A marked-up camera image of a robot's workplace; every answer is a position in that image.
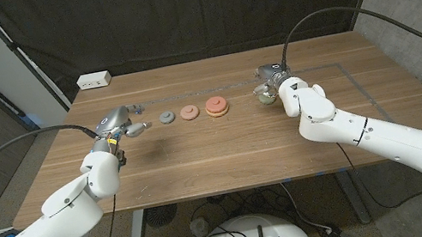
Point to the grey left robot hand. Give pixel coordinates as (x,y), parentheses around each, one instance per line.
(115,118)

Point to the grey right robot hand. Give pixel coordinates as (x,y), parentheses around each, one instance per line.
(272,72)

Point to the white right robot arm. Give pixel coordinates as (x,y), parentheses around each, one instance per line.
(324,116)

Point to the white power strip box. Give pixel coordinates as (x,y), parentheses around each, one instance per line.
(93,80)

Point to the black fabric backdrop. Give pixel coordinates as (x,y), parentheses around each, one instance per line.
(191,8)

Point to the black round floor fan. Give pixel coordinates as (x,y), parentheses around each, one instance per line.
(160,215)

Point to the grey round floor puck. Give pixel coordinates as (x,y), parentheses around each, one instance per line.
(199,227)

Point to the grey table leg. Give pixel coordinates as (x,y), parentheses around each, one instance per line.
(356,202)

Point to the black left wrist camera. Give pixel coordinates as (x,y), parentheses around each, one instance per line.
(121,158)

